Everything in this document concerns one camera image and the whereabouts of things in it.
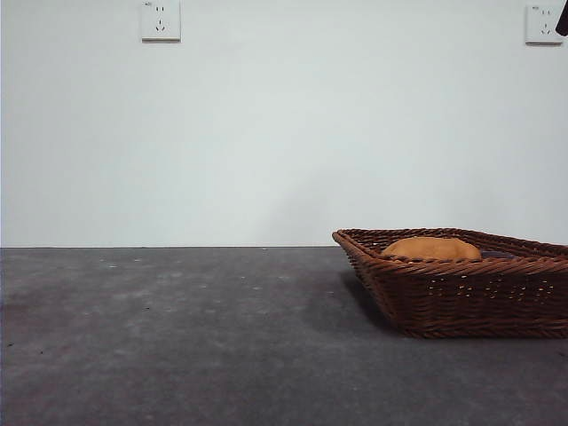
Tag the purple eggplant with green stem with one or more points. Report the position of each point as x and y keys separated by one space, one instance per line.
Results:
x=497 y=254

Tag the brown woven wicker basket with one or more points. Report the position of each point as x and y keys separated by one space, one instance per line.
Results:
x=466 y=310

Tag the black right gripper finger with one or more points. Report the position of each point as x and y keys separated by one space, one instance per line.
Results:
x=563 y=24

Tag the brown potato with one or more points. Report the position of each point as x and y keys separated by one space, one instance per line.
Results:
x=430 y=248

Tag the white wall socket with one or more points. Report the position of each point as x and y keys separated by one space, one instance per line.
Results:
x=161 y=20
x=542 y=26

